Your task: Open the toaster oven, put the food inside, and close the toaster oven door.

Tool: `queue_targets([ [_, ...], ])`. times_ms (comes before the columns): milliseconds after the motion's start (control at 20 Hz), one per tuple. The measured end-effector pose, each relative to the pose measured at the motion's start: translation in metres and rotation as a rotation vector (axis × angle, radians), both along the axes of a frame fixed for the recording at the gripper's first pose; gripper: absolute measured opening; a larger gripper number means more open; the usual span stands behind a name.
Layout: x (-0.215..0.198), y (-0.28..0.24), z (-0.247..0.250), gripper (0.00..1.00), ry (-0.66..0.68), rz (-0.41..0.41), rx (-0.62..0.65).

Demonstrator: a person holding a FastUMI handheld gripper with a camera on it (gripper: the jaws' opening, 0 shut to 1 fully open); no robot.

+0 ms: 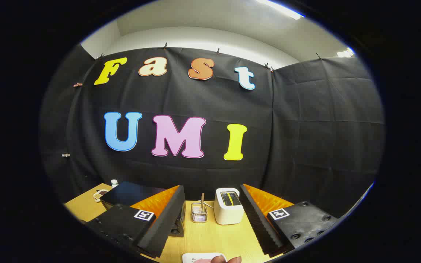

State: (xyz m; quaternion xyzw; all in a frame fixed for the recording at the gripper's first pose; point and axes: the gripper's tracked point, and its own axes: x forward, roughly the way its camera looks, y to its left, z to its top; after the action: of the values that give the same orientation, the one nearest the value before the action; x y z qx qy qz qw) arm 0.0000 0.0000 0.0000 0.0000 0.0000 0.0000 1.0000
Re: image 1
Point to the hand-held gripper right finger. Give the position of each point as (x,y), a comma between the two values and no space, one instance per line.
(258,226)

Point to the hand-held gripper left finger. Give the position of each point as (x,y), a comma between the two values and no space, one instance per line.
(163,226)

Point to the wooden stick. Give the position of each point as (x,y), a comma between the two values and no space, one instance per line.
(202,199)

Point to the small white bottle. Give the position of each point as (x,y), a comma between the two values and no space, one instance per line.
(114,183)

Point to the white square floral plate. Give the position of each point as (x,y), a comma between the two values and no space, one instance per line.
(196,257)

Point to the white pop-up toaster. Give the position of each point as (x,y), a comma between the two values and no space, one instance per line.
(228,213)

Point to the small white dish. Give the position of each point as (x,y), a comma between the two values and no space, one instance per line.
(100,195)

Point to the black toaster oven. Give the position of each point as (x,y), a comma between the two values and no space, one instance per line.
(130,193)

